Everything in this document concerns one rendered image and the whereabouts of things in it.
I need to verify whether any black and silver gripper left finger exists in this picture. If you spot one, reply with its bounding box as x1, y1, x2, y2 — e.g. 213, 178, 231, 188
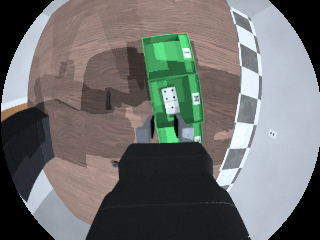
136, 115, 155, 143

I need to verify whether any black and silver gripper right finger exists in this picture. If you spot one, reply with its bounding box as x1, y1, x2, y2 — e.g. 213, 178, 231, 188
174, 115, 194, 142

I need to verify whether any white domino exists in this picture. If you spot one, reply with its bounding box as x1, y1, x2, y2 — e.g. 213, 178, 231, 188
162, 87, 180, 115

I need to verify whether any green divided tray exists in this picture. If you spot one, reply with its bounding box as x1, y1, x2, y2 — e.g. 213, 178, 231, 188
142, 33, 204, 145

